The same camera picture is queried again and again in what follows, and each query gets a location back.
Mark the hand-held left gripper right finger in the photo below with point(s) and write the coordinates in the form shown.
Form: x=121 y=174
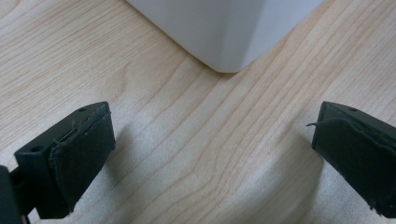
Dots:
x=361 y=155

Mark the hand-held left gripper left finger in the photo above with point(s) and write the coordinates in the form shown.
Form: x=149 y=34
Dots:
x=71 y=161

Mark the white plastic container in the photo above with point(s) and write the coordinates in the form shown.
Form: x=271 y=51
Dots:
x=224 y=31

